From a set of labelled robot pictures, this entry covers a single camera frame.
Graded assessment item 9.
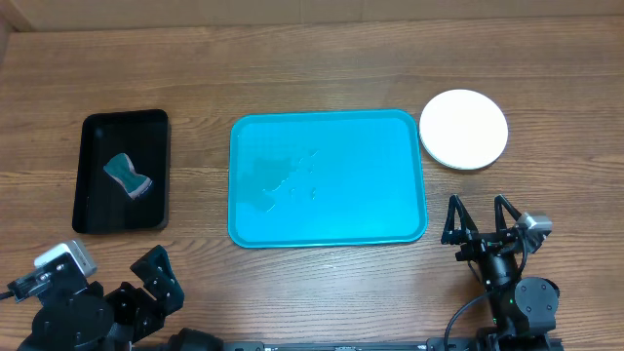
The light blue plate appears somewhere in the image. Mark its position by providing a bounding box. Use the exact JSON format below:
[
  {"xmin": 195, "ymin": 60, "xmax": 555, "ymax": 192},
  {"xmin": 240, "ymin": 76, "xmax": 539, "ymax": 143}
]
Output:
[{"xmin": 424, "ymin": 143, "xmax": 505, "ymax": 171}]

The white plate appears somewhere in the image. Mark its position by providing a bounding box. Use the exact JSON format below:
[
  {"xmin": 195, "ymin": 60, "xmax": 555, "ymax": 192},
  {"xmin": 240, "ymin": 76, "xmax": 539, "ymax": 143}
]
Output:
[{"xmin": 419, "ymin": 89, "xmax": 509, "ymax": 148}]

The green and white sponge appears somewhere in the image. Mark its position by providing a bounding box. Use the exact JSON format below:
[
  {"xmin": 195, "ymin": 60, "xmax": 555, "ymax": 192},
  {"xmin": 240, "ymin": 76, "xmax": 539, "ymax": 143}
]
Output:
[{"xmin": 103, "ymin": 153, "xmax": 152, "ymax": 200}]

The black rectangular tray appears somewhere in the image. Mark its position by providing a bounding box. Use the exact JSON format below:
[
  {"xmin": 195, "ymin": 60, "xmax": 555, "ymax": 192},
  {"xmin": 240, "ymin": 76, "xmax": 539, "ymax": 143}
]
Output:
[{"xmin": 72, "ymin": 109, "xmax": 171, "ymax": 234}]

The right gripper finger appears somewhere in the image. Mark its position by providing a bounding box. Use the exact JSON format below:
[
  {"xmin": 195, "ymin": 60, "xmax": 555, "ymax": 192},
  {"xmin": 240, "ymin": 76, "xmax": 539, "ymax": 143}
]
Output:
[
  {"xmin": 441, "ymin": 194, "xmax": 479, "ymax": 245},
  {"xmin": 494, "ymin": 194, "xmax": 522, "ymax": 233}
]

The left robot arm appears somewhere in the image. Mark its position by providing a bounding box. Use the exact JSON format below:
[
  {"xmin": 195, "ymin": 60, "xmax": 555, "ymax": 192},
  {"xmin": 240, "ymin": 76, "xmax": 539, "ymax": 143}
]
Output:
[{"xmin": 2, "ymin": 240, "xmax": 184, "ymax": 350}]

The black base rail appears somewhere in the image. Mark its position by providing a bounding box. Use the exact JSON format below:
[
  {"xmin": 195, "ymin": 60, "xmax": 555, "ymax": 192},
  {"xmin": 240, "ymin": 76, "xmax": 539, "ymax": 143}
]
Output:
[{"xmin": 221, "ymin": 337, "xmax": 485, "ymax": 351}]

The teal plastic serving tray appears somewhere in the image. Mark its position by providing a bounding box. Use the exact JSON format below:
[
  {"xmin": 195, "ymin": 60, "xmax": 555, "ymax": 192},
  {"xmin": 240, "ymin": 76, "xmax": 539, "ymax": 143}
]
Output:
[{"xmin": 227, "ymin": 109, "xmax": 428, "ymax": 249}]

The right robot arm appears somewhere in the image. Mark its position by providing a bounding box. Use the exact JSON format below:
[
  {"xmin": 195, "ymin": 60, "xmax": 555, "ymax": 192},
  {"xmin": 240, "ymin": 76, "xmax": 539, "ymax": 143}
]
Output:
[{"xmin": 440, "ymin": 194, "xmax": 564, "ymax": 351}]

